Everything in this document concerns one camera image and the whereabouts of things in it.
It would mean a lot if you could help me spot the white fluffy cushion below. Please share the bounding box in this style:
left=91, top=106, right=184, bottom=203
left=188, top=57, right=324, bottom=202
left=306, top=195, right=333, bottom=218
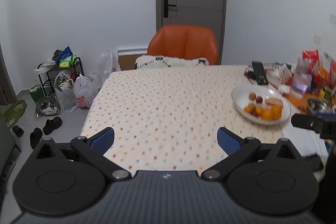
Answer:
left=135, top=55, right=210, bottom=69

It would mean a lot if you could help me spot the clear bag on floor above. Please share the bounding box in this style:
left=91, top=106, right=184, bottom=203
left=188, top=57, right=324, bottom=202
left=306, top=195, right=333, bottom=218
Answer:
left=37, top=96, right=61, bottom=116

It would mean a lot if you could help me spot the green-brown round fruit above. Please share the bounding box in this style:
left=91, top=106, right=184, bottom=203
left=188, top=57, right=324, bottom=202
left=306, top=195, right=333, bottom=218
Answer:
left=248, top=92, right=256, bottom=101

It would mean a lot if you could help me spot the green package on shelf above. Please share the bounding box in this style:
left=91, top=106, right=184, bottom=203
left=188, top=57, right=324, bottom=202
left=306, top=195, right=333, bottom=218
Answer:
left=59, top=55, right=77, bottom=68

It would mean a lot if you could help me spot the red snack package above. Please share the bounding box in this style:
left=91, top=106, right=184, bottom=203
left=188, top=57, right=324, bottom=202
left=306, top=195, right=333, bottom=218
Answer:
left=302, top=49, right=320, bottom=75

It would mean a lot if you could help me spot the large orange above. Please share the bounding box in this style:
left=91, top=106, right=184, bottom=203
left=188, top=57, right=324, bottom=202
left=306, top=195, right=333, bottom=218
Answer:
left=261, top=109, right=273, bottom=121
left=271, top=104, right=282, bottom=121

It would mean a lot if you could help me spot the floral tablecloth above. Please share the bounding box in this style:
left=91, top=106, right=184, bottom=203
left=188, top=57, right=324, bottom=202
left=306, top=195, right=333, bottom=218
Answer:
left=81, top=65, right=284, bottom=173

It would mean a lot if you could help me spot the peeled pomelo segment back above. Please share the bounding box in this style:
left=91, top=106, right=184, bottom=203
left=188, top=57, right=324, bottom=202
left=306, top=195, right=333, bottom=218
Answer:
left=265, top=97, right=283, bottom=107

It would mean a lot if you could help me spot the red jujube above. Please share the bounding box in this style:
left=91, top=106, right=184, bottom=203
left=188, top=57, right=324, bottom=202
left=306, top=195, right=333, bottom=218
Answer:
left=255, top=96, right=263, bottom=103
left=252, top=111, right=259, bottom=117

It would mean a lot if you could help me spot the black smartphone on stand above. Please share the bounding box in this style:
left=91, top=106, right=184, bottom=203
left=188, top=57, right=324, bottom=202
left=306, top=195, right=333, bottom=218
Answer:
left=252, top=61, right=268, bottom=85

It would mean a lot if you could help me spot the black door handle lock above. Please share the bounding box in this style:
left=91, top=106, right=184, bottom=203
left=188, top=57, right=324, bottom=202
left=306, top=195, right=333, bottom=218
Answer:
left=163, top=0, right=177, bottom=18

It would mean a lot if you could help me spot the black shoe right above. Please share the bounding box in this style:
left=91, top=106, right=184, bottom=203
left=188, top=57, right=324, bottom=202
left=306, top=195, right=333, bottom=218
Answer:
left=43, top=117, right=63, bottom=135

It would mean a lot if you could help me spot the stainless steel bowl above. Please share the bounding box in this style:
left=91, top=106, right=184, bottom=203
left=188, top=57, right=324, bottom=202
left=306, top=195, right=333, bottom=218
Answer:
left=306, top=98, right=333, bottom=115

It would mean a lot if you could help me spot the black shoe left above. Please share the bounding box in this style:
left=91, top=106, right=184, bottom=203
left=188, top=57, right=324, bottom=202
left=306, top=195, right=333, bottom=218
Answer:
left=30, top=127, right=43, bottom=149

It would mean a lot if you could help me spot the orange leather chair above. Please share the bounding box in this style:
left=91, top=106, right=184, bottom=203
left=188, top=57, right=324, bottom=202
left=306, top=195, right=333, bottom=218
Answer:
left=147, top=25, right=219, bottom=65

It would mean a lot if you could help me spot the white bag with peels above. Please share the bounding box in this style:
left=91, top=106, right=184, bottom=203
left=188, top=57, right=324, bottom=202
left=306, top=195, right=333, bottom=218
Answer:
left=266, top=63, right=293, bottom=87

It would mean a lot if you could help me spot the translucent plastic bag by wall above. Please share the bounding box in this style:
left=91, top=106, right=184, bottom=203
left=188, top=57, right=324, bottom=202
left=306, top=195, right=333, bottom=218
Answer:
left=96, top=50, right=121, bottom=83

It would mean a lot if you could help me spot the small orange kumquat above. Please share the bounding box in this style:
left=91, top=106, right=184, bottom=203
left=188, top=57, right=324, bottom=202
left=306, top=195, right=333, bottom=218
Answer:
left=255, top=107, right=263, bottom=115
left=244, top=105, right=256, bottom=114

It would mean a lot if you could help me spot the white bag with groceries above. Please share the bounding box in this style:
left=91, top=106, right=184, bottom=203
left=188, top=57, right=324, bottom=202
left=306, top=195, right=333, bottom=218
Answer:
left=54, top=71, right=77, bottom=112

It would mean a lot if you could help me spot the white shopping bag red print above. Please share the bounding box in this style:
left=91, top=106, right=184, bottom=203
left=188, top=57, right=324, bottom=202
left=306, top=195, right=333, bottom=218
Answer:
left=73, top=74, right=98, bottom=108

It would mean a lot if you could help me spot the white plate with blue rim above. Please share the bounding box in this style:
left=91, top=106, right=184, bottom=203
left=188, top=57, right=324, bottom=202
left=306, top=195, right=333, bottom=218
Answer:
left=231, top=85, right=291, bottom=126

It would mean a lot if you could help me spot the blue package on shelf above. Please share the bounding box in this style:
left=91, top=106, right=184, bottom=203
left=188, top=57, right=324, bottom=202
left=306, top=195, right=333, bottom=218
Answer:
left=52, top=47, right=73, bottom=63

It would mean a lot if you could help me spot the black shoe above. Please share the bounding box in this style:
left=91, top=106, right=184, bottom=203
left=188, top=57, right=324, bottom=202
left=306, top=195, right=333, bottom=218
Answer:
left=30, top=127, right=43, bottom=149
left=43, top=117, right=63, bottom=135

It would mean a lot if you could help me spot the black metal shelf rack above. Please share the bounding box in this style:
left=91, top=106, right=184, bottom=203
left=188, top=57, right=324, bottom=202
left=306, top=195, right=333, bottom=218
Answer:
left=35, top=57, right=84, bottom=96

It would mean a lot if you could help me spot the white paper towel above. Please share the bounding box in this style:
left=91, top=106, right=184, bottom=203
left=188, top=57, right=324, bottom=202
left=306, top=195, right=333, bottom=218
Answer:
left=281, top=122, right=328, bottom=157

